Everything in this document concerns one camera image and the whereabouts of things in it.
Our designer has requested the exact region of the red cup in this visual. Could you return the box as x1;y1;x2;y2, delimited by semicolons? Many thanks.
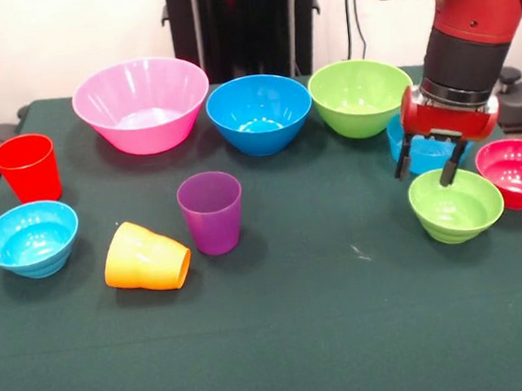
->
0;130;64;208

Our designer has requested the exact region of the purple cup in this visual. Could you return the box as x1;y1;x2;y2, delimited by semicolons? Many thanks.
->
174;168;249;259

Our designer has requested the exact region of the translucent blue bowl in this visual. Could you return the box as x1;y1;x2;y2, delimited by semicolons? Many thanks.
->
384;107;477;178

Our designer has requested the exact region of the black hanging cable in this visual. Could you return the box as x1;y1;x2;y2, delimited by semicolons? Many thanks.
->
342;0;369;63

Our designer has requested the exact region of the small red bowl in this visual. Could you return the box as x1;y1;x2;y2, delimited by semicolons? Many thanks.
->
472;137;522;215

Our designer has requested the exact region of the orange cup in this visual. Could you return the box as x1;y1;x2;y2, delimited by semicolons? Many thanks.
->
99;215;195;297

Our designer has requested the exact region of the dark green table cloth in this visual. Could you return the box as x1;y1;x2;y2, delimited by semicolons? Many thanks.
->
0;53;522;391

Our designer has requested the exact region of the small cyan bowl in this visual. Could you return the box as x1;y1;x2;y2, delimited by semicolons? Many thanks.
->
0;197;86;282

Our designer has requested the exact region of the large green bowl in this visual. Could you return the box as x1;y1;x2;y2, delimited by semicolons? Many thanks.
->
305;53;420;144

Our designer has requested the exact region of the small green bowl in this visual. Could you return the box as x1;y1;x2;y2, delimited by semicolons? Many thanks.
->
405;162;509;249

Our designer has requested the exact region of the large blue bowl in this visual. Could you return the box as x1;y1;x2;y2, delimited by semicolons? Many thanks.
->
203;69;318;162

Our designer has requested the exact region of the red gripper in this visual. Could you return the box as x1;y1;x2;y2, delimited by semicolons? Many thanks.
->
385;76;507;192

